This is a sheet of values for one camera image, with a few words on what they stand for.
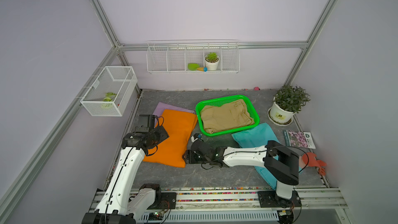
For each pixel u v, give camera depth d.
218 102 1.05
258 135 0.93
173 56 0.97
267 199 0.76
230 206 0.73
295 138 0.94
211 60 0.91
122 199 0.39
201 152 0.65
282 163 0.46
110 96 0.76
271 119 1.02
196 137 0.77
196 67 0.96
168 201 0.72
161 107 1.11
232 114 1.02
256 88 1.24
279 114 0.96
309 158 0.83
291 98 0.88
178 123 1.01
